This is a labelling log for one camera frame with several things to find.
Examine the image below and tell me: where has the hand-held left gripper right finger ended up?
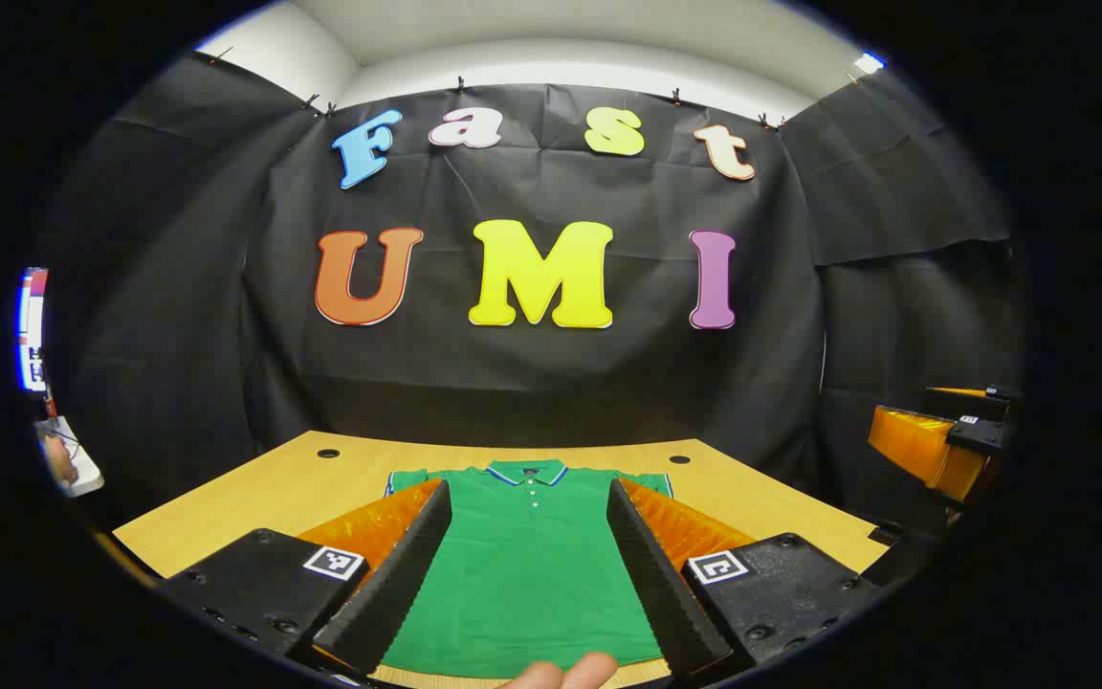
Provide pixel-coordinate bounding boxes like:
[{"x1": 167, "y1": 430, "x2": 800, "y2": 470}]
[{"x1": 606, "y1": 478, "x2": 887, "y2": 682}]

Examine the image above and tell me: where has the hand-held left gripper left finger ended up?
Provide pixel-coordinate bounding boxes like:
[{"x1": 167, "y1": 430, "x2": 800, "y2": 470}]
[{"x1": 157, "y1": 478, "x2": 453, "y2": 680}]

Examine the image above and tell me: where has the green T-shirt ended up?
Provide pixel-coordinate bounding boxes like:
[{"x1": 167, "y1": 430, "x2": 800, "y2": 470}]
[{"x1": 381, "y1": 459, "x2": 676, "y2": 678}]

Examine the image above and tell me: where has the lit monitor screen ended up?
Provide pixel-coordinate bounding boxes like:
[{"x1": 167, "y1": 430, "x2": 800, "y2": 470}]
[{"x1": 15, "y1": 268, "x2": 51, "y2": 393}]

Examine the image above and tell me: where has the white device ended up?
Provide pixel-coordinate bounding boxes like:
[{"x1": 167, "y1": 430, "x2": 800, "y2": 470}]
[{"x1": 34, "y1": 416, "x2": 104, "y2": 499}]

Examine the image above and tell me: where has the black backdrop cloth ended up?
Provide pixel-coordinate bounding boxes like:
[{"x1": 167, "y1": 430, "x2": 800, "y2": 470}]
[{"x1": 39, "y1": 53, "x2": 1030, "y2": 537}]

